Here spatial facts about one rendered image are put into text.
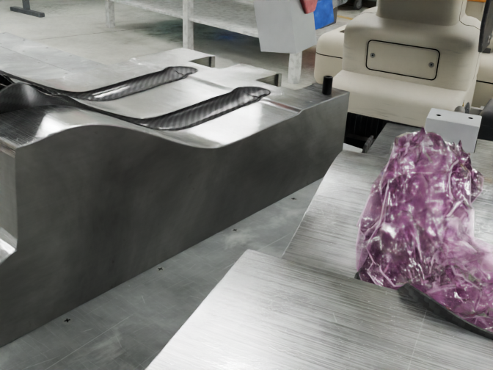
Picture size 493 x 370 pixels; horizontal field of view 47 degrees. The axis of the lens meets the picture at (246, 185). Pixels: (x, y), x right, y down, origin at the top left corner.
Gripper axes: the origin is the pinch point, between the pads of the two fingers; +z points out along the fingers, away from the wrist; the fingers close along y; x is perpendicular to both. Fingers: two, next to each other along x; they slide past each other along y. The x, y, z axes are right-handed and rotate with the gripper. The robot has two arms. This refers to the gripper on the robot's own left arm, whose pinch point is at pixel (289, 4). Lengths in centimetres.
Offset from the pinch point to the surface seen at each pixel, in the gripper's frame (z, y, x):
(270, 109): 7.7, 4.0, -9.4
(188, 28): 76, -307, 242
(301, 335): 4.7, 27.7, -34.7
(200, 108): 6.9, -1.4, -13.4
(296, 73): 100, -197, 235
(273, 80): 8.4, -3.1, -0.6
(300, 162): 13.7, 5.9, -8.1
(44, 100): -0.8, 3.3, -30.7
